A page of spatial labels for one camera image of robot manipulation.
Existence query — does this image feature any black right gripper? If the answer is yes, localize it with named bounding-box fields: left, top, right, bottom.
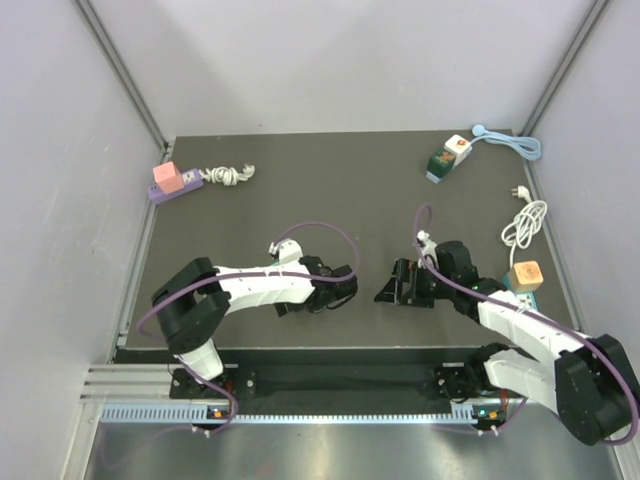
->
left=374, top=258, right=456, bottom=308

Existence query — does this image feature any white light-blue power strip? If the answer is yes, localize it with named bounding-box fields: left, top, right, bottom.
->
left=426, top=135, right=473, bottom=184

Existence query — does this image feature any purple power strip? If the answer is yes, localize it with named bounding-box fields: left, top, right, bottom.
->
left=147, top=169, right=204, bottom=205

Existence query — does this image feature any teal power strip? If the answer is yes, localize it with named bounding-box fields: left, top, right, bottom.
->
left=502, top=275, right=538, bottom=311

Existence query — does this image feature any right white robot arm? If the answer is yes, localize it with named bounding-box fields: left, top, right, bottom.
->
left=374, top=240, right=639, bottom=445

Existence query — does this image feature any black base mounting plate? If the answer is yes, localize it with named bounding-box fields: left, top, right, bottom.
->
left=169, top=362, right=506, bottom=401

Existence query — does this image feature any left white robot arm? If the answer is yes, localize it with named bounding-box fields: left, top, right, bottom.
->
left=152, top=255, right=358, bottom=397

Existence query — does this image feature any light blue cable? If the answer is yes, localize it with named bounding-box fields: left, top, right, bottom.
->
left=471, top=124, right=543, bottom=162

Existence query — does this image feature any pink charger plug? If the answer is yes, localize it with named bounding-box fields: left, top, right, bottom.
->
left=153, top=161, right=184, bottom=195

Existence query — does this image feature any purple cable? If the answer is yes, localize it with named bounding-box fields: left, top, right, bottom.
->
left=135, top=220, right=362, bottom=436
left=411, top=203, right=640, bottom=446

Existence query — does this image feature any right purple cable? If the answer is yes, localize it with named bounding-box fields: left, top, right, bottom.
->
left=411, top=203, right=640, bottom=446

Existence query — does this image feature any orange wooden cube plug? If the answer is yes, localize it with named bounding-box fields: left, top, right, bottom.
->
left=507, top=260, right=544, bottom=293

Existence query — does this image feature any slotted cable duct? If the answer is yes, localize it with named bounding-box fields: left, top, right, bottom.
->
left=100, top=403, right=501, bottom=425

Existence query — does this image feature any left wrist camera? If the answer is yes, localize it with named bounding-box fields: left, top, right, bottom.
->
left=268, top=238, right=303, bottom=265

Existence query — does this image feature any dark green printed plug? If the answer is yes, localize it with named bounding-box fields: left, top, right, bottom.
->
left=427, top=148, right=456, bottom=182

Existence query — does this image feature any aluminium frame rail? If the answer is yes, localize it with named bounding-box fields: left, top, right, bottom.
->
left=80, top=364, right=173, bottom=403

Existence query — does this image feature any white coiled cable with plug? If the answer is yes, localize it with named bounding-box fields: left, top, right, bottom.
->
left=500, top=185, right=549, bottom=264

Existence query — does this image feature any white strip cable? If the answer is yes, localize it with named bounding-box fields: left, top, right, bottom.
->
left=199, top=161, right=257, bottom=189

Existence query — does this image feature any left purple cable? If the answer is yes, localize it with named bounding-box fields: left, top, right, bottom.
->
left=135, top=220, right=362, bottom=436

